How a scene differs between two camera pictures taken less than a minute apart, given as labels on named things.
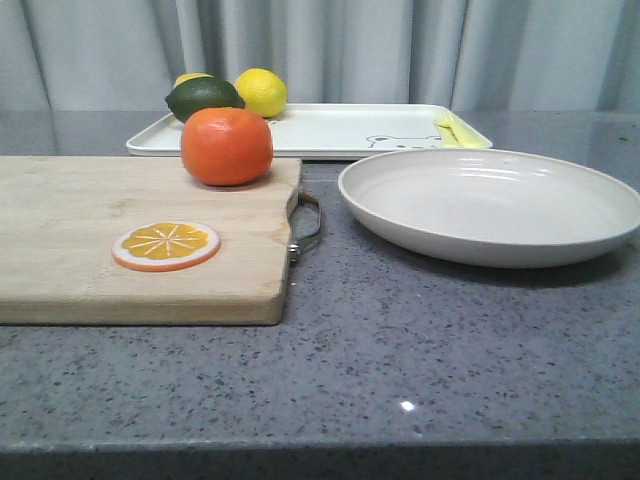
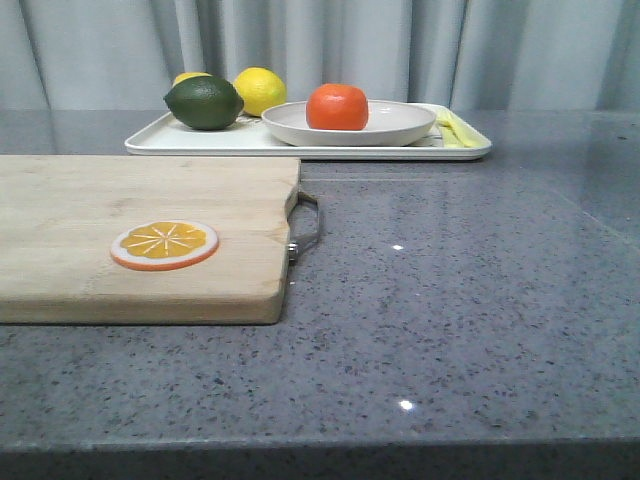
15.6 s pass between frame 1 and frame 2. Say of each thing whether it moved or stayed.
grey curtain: stayed
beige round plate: moved
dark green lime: stayed
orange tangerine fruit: moved
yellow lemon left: stayed
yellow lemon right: stayed
